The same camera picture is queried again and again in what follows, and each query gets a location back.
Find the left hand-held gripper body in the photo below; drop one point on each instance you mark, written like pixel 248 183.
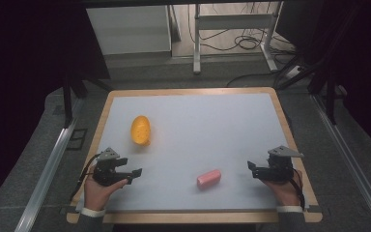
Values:
pixel 107 167

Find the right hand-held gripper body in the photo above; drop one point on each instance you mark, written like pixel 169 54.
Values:
pixel 278 167

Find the orange oval fruit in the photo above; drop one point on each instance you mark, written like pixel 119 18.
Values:
pixel 140 130

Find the pink soap bar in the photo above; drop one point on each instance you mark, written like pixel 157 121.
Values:
pixel 208 179

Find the person's right hand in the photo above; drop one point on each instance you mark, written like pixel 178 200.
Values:
pixel 285 192

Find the person's left hand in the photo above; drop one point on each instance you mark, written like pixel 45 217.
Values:
pixel 97 192

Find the pale grey table mat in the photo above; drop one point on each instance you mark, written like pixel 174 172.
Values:
pixel 193 129

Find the wooden table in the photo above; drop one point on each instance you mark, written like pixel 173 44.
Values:
pixel 190 217

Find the black metal stand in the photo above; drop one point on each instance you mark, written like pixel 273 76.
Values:
pixel 330 87
pixel 69 96

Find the white power strip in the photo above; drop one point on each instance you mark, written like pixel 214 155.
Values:
pixel 293 72

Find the white cabinet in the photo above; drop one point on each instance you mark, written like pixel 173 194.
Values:
pixel 128 30

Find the aluminium rail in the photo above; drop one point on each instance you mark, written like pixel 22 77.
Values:
pixel 351 161
pixel 46 174

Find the white desk frame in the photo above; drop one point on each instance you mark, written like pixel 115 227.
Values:
pixel 232 22

